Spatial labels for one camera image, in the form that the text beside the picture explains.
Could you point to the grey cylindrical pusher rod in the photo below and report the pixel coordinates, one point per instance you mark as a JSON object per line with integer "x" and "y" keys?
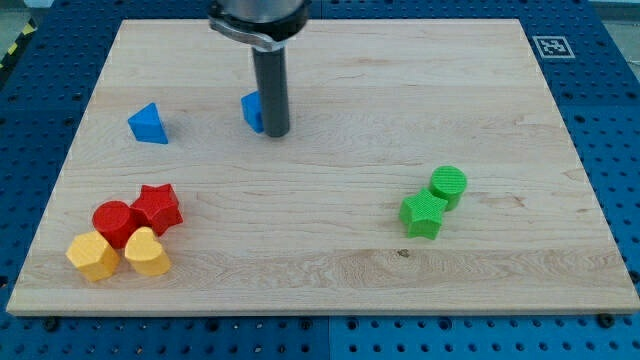
{"x": 271, "y": 80}

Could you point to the blue cube block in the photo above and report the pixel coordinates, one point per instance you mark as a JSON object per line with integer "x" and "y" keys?
{"x": 251, "y": 108}

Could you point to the blue triangle block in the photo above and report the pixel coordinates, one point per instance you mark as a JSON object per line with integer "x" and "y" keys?
{"x": 147, "y": 126}

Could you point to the light wooden board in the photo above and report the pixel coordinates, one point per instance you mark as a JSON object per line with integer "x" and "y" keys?
{"x": 308, "y": 224}

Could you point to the red star block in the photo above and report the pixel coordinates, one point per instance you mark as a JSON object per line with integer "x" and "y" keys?
{"x": 157, "y": 207}

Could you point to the green star block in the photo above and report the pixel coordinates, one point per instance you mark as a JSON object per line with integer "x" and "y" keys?
{"x": 422, "y": 214}

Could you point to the green cylinder block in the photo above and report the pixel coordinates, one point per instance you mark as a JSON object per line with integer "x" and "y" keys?
{"x": 448, "y": 183}

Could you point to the red cylinder block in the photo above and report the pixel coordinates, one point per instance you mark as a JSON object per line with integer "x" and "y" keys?
{"x": 115, "y": 221}

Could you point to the yellow heart block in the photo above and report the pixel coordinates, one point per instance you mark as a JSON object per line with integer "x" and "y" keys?
{"x": 146, "y": 254}

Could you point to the yellow pentagon block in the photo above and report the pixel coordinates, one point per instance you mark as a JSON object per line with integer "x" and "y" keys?
{"x": 93, "y": 256}

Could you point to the white fiducial marker tag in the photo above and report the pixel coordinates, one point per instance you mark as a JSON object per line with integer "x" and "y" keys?
{"x": 553, "y": 47}

